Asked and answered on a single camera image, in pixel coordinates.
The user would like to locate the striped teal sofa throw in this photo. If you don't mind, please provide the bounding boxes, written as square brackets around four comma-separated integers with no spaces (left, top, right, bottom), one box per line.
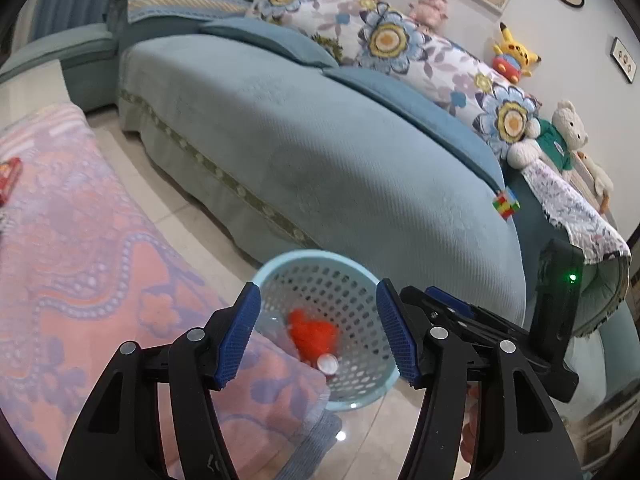
[124,0,253,25]

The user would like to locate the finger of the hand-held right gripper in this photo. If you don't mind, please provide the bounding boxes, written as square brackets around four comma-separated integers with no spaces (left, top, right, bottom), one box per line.
[401,285,535,361]

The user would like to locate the light blue perforated plastic basket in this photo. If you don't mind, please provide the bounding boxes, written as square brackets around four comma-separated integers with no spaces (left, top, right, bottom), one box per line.
[251,251,401,413]

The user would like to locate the red blue plush toy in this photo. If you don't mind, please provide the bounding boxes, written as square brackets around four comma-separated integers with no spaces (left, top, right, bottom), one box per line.
[492,55,523,86]

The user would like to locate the floral armrest cloth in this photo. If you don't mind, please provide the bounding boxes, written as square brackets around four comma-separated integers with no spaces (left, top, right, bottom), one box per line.
[520,156,632,267]

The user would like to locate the floral back cushion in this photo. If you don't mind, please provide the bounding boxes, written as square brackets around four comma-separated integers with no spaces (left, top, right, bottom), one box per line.
[342,2,503,98]
[447,60,545,161]
[248,0,383,63]

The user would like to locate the red snack packet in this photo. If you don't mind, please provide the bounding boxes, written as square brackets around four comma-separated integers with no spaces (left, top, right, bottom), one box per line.
[0,156,23,206]

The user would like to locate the teal fabric sofa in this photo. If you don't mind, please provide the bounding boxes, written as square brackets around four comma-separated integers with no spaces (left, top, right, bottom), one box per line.
[0,0,640,411]

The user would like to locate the yellow mouse plush toy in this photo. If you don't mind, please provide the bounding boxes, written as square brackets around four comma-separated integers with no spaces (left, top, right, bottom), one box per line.
[492,22,543,78]

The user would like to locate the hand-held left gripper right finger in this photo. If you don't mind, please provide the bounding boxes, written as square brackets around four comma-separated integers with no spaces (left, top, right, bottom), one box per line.
[376,279,583,480]

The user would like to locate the pink plush toy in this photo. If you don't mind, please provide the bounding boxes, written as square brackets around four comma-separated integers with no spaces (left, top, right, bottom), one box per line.
[407,0,450,28]

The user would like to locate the white cabinet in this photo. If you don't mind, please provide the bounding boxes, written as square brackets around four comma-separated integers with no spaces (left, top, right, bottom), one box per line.
[577,392,637,473]

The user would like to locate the small black picture frame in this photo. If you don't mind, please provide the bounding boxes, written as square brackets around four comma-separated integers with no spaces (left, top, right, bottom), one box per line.
[610,36,638,84]

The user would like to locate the pink patterned blanket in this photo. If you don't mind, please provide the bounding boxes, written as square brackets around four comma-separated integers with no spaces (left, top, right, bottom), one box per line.
[0,102,345,480]

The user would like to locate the clear plastic packaging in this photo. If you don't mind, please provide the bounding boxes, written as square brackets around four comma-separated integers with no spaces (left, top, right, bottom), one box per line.
[255,310,296,348]

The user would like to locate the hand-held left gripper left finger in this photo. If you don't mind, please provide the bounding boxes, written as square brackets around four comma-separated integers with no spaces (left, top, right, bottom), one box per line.
[56,282,262,480]

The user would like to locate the white teddy bear green shirt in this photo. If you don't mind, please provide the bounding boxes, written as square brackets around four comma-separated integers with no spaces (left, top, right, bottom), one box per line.
[506,100,592,177]

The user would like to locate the cream plush toy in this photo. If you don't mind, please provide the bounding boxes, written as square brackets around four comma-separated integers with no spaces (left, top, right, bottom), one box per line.
[575,151,616,212]

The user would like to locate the colourful puzzle cube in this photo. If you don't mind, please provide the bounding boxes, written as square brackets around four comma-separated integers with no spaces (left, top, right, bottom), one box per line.
[491,187,521,222]

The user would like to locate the dark blue seat cushion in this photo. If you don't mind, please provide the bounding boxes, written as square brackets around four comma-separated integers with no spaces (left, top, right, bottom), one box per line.
[199,17,342,69]
[322,66,507,192]

